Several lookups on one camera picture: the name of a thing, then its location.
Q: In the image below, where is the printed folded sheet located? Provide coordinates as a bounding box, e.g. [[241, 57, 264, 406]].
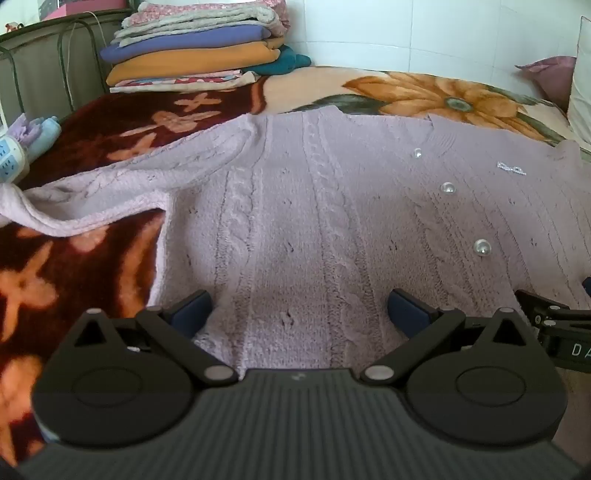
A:
[[110, 70, 257, 94]]

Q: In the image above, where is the purple folded cloth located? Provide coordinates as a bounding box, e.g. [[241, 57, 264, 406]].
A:
[[99, 25, 274, 64]]

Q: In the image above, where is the pink floral folded blanket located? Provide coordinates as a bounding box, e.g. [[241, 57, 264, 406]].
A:
[[122, 1, 291, 38]]

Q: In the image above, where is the orange folded cloth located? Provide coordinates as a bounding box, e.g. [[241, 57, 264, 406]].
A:
[[106, 37, 288, 87]]

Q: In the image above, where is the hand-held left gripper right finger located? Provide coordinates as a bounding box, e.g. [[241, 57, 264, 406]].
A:
[[361, 289, 539, 385]]

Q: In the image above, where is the white power strip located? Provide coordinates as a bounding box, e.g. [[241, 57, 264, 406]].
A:
[[0, 135, 31, 184]]

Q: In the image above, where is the white pillow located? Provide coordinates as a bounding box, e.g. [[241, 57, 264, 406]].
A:
[[567, 16, 591, 153]]

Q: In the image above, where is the light blue small cloth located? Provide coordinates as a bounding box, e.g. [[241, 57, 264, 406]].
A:
[[9, 113, 62, 161]]

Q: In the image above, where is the teal folded cloth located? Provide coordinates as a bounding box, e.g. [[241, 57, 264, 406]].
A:
[[252, 46, 311, 76]]

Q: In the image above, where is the white cable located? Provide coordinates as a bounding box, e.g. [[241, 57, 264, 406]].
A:
[[65, 11, 100, 112]]

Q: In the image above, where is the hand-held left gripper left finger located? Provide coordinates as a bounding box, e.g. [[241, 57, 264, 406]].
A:
[[69, 290, 238, 387]]

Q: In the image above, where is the grey fleece folded blanket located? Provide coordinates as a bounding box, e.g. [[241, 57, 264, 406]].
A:
[[115, 4, 283, 47]]

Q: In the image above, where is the lilac knitted cardigan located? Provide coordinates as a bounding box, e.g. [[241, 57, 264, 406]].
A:
[[0, 105, 591, 371]]

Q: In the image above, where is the pink pillow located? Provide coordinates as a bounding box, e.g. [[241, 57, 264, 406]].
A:
[[515, 55, 577, 112]]

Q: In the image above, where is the floral plush blanket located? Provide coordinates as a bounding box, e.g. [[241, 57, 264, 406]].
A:
[[0, 65, 591, 467]]

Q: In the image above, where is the pink printed box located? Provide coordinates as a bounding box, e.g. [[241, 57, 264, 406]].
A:
[[39, 0, 131, 22]]

